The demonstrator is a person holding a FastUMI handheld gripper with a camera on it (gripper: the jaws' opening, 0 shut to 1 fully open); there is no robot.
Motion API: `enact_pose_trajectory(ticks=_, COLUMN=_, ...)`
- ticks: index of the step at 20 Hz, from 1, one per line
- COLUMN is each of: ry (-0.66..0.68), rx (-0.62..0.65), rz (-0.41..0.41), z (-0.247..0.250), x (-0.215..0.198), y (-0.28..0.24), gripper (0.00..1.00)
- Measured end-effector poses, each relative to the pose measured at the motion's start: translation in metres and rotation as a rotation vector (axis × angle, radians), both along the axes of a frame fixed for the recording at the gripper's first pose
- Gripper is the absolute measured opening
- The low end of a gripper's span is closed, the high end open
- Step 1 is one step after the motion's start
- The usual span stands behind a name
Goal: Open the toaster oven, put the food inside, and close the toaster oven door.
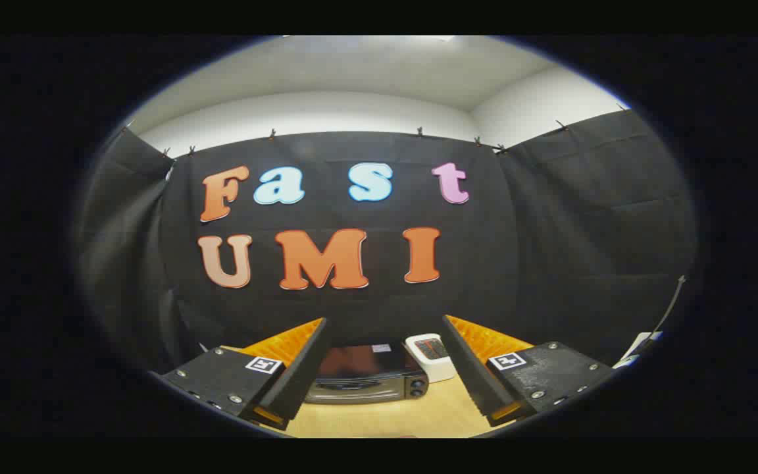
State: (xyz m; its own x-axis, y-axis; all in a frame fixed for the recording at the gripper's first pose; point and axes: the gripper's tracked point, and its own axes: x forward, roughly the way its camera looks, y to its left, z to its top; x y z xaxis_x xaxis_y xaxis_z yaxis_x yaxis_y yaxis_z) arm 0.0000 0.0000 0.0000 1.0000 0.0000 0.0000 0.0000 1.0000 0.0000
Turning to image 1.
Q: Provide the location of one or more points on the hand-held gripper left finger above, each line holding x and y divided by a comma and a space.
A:
300, 375

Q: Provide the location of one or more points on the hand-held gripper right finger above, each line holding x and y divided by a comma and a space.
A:
471, 368

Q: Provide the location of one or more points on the black toaster oven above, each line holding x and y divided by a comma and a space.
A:
366, 390

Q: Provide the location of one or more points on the black oven knob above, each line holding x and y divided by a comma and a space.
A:
416, 393
418, 381

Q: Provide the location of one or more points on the white box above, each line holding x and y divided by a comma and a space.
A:
428, 345

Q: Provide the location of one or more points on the black backdrop cloth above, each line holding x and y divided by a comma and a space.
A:
550, 230

